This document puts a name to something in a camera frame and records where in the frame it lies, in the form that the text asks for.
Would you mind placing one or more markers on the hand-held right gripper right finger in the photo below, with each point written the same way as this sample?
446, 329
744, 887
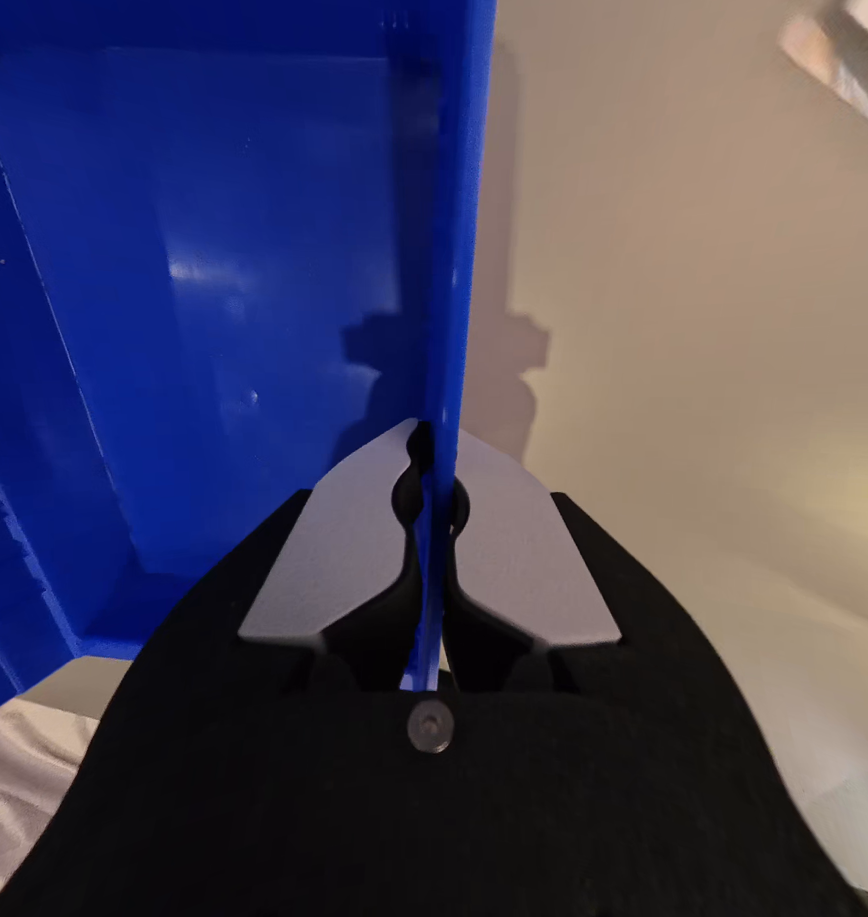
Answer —
534, 573

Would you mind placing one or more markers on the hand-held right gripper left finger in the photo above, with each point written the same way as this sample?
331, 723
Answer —
333, 559

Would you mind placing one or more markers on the blue plastic bin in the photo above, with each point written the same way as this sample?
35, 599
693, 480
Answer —
226, 215

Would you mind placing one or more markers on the white satin cloth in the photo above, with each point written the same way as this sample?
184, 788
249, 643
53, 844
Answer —
11, 774

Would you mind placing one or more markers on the pale blurred object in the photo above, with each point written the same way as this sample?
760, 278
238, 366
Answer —
846, 57

